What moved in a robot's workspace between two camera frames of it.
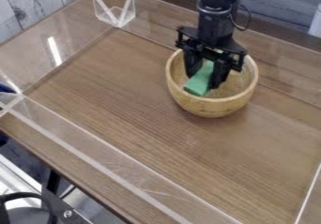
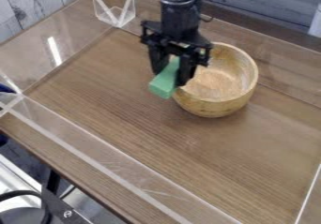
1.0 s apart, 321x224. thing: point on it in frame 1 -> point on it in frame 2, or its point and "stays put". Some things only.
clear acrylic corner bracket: [114, 15] stays put
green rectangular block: [202, 79] -> [165, 82]
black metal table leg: [54, 182] stays put
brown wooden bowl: [226, 99] stays put
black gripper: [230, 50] -> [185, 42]
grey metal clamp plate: [64, 213] stays put
